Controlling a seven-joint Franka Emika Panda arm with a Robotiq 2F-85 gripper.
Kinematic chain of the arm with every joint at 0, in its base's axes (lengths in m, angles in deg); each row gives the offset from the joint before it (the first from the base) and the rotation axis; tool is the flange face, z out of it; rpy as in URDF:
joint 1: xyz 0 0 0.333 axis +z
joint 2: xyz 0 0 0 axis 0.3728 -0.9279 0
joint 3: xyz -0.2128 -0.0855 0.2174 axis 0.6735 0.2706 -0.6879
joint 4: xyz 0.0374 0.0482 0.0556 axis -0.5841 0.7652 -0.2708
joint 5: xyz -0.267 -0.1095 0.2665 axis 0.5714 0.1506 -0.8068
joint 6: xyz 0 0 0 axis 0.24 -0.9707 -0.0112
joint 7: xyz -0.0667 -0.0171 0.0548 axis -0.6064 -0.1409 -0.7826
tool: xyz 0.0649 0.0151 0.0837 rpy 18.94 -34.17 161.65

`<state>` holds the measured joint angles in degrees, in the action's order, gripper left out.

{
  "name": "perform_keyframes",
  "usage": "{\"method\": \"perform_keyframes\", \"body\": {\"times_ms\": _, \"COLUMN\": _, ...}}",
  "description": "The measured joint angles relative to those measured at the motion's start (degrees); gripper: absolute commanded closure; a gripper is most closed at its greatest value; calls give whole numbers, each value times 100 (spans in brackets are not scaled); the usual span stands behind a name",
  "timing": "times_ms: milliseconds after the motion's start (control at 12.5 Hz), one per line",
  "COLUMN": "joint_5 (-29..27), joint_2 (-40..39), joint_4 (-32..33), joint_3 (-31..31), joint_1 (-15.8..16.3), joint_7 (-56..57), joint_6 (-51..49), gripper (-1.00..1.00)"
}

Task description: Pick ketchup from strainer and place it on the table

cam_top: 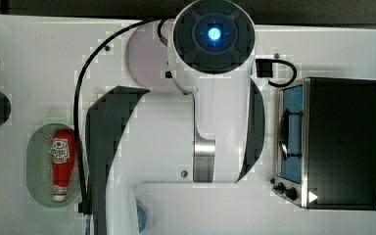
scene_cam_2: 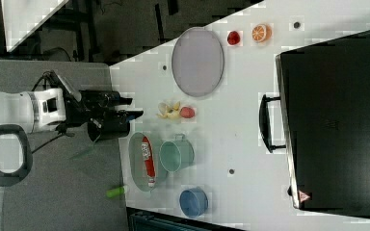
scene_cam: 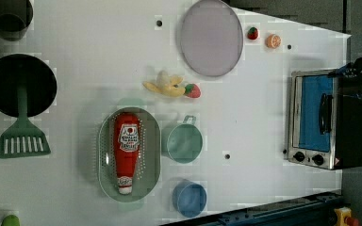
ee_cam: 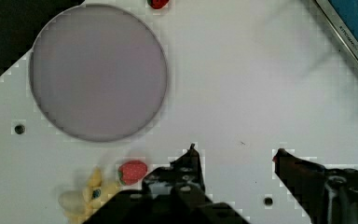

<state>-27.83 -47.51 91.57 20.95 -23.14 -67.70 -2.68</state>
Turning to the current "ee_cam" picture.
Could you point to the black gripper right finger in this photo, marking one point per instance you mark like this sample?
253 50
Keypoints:
328 196

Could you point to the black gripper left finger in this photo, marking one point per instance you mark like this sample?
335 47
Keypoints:
169 195

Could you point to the red plush strawberry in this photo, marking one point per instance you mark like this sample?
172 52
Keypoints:
131 172

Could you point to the peeled plush banana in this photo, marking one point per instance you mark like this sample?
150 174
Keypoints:
79 205

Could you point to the grey round plate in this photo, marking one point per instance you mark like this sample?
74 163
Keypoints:
98 73

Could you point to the small dark red fruit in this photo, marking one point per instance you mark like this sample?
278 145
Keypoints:
157 4

